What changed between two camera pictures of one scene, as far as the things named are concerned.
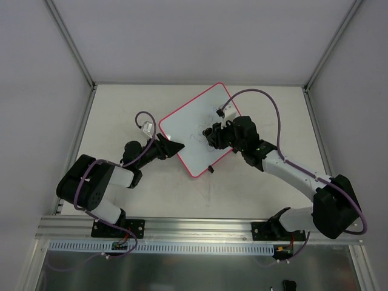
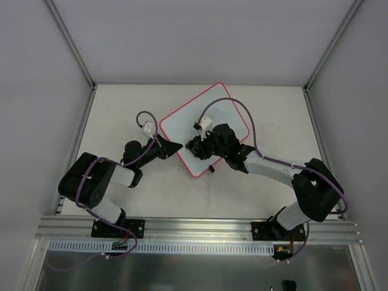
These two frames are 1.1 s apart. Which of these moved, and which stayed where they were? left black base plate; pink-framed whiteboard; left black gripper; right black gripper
Moved: right black gripper
Stayed: left black gripper; pink-framed whiteboard; left black base plate
